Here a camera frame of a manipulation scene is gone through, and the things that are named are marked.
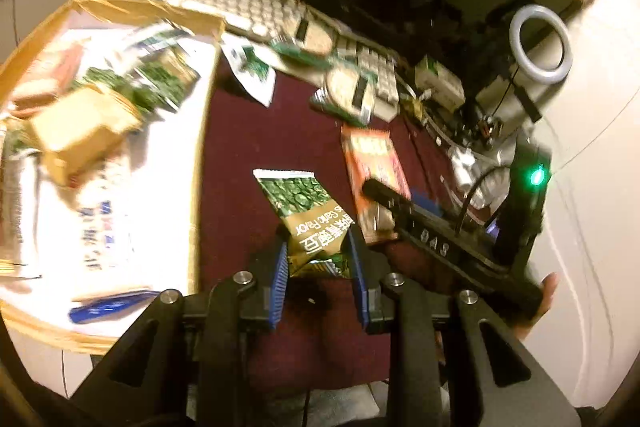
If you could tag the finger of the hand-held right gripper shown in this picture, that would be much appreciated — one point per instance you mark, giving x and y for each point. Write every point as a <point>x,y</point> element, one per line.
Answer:
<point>395,205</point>

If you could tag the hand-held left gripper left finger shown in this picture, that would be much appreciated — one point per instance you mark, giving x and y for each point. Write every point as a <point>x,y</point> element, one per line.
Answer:
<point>277,282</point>

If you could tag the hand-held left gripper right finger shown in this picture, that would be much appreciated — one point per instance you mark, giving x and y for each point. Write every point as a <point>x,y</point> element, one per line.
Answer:
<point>357,277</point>

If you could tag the orange snack packet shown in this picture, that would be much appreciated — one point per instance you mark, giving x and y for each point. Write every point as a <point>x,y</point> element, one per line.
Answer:
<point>372,157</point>

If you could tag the dark green brown snack packet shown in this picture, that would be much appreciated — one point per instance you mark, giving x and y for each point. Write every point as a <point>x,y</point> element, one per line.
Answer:
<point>300,202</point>

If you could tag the cardboard box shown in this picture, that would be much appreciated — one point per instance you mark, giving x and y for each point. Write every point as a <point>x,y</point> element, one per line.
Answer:
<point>197,207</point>

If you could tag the green leafy snack packet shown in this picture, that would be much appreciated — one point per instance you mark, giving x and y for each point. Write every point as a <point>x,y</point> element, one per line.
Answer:
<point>165,77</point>
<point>102,79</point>

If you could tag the person's right hand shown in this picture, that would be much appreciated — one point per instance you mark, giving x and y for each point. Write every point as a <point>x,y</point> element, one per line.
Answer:
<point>544,302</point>

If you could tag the clear window snack packet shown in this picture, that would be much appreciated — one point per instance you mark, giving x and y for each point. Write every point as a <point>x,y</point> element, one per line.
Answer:
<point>315,39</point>
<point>340,89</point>

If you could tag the white green carton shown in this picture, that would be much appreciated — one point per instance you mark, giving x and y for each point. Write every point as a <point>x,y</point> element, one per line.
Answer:
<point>440,79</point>

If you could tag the blue tube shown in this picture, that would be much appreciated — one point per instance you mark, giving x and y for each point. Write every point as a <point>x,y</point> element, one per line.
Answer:
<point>110,307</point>

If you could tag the small white green packet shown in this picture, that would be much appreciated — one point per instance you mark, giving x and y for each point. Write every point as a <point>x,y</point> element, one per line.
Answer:
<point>250,67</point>

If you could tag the white snack bag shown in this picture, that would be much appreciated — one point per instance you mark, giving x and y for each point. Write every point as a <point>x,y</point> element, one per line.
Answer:
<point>85,217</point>

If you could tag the tan snack packet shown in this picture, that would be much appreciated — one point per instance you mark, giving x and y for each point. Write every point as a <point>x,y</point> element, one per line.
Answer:
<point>75,127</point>

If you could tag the red snack packet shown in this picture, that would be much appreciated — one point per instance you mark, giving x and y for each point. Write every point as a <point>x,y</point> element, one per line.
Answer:
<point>50,72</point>

